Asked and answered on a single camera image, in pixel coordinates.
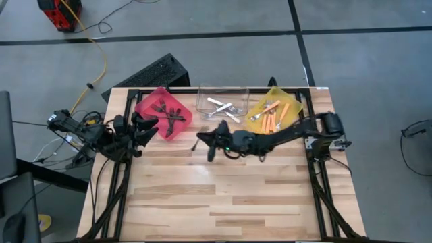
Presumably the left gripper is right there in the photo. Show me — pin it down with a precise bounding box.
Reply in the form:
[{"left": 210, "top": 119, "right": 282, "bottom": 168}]
[{"left": 113, "top": 113, "right": 159, "bottom": 158}]

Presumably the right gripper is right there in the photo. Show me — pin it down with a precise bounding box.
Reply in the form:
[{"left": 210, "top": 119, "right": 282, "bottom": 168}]
[{"left": 196, "top": 119, "right": 258, "bottom": 163}]

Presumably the white-handled metal fork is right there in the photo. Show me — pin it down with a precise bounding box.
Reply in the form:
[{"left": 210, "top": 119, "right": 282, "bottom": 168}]
[
  {"left": 203, "top": 102, "right": 234, "bottom": 120},
  {"left": 215, "top": 107, "right": 242, "bottom": 124},
  {"left": 206, "top": 97, "right": 244, "bottom": 114}
]

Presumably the pink plastic bin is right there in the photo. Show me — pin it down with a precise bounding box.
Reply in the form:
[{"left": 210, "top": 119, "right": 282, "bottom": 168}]
[{"left": 134, "top": 86, "right": 194, "bottom": 142}]

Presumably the clear plastic bin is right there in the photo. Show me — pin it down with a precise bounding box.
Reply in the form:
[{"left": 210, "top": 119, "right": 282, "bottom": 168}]
[{"left": 195, "top": 83, "right": 250, "bottom": 122}]

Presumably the black perforated case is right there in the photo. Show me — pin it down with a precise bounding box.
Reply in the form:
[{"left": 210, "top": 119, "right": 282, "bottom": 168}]
[{"left": 101, "top": 53, "right": 191, "bottom": 103}]

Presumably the yellow plastic bin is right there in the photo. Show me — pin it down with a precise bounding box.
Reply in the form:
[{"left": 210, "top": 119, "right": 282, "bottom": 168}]
[{"left": 244, "top": 86, "right": 304, "bottom": 135}]

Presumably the black desk beam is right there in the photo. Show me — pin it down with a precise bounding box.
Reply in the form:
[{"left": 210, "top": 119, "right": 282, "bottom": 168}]
[{"left": 15, "top": 157, "right": 90, "bottom": 194}]

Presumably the yellow round object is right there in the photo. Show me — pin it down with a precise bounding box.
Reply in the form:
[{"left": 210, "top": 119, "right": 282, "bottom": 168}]
[{"left": 38, "top": 213, "right": 53, "bottom": 233}]

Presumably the red and black box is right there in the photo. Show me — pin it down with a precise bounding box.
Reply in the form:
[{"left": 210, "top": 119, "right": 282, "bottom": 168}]
[{"left": 36, "top": 0, "right": 83, "bottom": 33}]

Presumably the black computer mouse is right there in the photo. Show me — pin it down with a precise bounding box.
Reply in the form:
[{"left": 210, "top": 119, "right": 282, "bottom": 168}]
[{"left": 2, "top": 213, "right": 27, "bottom": 243}]

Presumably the black table edge rail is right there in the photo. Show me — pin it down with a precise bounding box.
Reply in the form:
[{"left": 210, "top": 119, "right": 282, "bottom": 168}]
[
  {"left": 78, "top": 88, "right": 141, "bottom": 241},
  {"left": 127, "top": 87, "right": 310, "bottom": 96},
  {"left": 298, "top": 88, "right": 365, "bottom": 241}
]

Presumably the yellow hanging cable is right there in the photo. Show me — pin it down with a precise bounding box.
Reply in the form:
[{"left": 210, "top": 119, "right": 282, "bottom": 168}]
[{"left": 59, "top": 0, "right": 107, "bottom": 115}]

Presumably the white cable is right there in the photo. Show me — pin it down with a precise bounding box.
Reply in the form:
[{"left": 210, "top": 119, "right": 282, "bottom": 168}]
[{"left": 32, "top": 134, "right": 74, "bottom": 163}]

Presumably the black floor cable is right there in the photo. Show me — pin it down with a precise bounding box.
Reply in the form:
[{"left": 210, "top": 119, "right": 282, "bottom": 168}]
[
  {"left": 72, "top": 0, "right": 162, "bottom": 35},
  {"left": 399, "top": 119, "right": 432, "bottom": 178}
]

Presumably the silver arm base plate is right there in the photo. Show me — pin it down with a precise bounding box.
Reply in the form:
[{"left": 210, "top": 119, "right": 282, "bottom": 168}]
[{"left": 303, "top": 134, "right": 349, "bottom": 151}]

